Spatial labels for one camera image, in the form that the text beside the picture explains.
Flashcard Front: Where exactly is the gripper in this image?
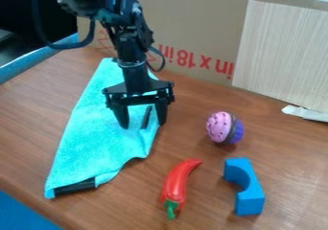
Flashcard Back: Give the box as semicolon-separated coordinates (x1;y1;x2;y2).
101;60;177;130

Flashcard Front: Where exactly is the teal cloth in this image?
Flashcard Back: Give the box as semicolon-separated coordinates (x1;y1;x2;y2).
43;57;162;200

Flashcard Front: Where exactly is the red toy pepper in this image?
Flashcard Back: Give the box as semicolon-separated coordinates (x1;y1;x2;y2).
158;158;204;221

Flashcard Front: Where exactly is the pink and purple toy cupcake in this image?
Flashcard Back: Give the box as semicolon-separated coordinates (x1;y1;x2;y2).
204;110;246;146

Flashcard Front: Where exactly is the cardboard box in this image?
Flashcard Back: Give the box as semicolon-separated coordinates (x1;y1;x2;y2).
77;0;328;87

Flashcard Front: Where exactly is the blue arch block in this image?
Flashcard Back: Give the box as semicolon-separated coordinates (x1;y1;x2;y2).
223;157;267;217

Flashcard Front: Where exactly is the wooden board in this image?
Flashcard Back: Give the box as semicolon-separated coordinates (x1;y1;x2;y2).
230;0;328;113

